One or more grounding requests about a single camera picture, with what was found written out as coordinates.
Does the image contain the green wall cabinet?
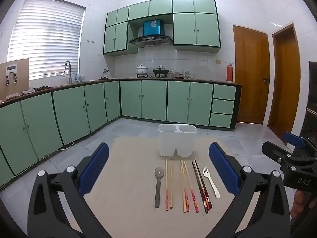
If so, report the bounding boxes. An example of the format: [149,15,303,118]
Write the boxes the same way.
[103,6,138,57]
[173,0,221,54]
[128,0,173,21]

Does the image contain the black wok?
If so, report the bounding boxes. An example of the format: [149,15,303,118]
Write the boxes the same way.
[153,66,170,78]

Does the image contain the green kitchen base cabinets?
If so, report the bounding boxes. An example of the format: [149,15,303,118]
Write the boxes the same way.
[0,79,242,189]

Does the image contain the plain wooden chopstick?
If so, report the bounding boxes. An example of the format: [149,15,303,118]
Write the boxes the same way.
[180,160,187,214]

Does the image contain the green drawer stack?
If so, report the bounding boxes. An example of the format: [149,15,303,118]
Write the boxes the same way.
[209,84,237,128]

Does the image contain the cardboard box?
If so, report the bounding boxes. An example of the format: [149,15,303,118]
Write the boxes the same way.
[0,58,30,101]

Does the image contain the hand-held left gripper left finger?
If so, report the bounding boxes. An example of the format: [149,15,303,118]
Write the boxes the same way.
[27,142,111,238]

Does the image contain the grey spoon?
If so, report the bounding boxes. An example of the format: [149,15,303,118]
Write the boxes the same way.
[154,167,164,208]

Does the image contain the wooden door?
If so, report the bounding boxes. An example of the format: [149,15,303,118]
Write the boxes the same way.
[267,23,301,142]
[233,25,271,125]

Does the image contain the white two-compartment utensil holder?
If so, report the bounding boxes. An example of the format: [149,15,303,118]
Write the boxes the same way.
[158,123,198,158]

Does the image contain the dark cabinet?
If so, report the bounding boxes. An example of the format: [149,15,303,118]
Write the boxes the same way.
[301,61,317,139]

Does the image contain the white lidded pot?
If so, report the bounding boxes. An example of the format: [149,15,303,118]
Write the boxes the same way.
[135,64,149,78]

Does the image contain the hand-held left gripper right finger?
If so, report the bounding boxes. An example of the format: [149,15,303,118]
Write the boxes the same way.
[207,142,291,238]

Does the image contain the red-ended wooden chopstick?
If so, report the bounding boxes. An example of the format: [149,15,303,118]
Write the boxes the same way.
[183,161,199,213]
[181,160,190,212]
[165,159,169,211]

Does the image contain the person's right hand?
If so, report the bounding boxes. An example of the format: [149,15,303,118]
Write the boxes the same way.
[290,190,312,219]

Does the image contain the white window blinds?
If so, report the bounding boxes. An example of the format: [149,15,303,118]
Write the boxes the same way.
[7,0,87,81]

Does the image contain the black chopstick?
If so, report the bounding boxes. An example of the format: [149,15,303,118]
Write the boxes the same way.
[194,159,213,209]
[191,161,209,214]

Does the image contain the white fork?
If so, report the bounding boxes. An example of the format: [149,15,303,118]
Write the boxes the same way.
[202,167,221,199]

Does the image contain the blue wrapped hood chimney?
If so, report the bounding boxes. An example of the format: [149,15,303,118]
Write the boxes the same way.
[143,20,164,36]

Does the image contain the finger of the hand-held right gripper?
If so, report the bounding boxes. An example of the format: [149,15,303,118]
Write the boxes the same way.
[283,132,306,149]
[262,141,301,173]

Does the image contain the red thermos flask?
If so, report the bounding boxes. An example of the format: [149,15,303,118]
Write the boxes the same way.
[226,63,234,82]

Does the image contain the metal kitchen faucet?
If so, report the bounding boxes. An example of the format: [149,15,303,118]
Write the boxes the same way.
[63,60,73,84]

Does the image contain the black range hood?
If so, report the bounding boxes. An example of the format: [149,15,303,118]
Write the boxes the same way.
[128,35,174,48]

